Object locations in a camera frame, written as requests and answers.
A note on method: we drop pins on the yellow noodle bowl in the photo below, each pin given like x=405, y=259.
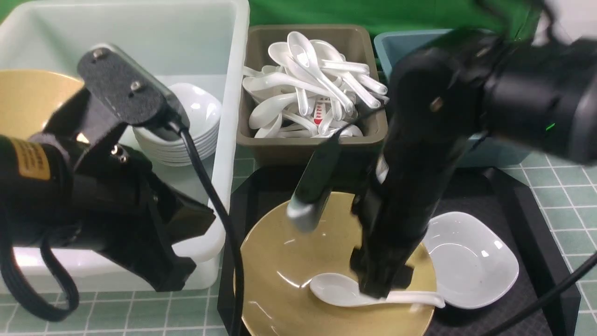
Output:
x=279, y=263

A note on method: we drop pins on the pile of white spoons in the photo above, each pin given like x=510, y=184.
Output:
x=311, y=91

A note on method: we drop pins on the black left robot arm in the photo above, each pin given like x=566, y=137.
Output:
x=16, y=160

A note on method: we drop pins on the white square dish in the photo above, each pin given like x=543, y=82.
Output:
x=474, y=268

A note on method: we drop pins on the white plastic tub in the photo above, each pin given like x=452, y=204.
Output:
x=201, y=42

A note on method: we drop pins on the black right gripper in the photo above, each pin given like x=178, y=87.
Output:
x=402, y=192

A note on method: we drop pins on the blue plastic bin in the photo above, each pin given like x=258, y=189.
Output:
x=392, y=46

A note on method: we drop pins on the stack of white dishes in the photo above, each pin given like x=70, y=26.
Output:
x=203, y=111

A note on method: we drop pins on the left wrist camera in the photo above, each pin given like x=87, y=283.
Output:
x=126, y=88

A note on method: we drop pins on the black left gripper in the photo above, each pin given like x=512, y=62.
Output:
x=104, y=197

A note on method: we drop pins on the white ceramic soup spoon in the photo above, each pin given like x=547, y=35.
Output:
x=342, y=291

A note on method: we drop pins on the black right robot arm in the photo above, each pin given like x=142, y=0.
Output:
x=468, y=81

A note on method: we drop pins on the green cloth backdrop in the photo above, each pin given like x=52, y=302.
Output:
x=377, y=16

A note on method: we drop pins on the black serving tray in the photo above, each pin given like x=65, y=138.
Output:
x=501, y=202

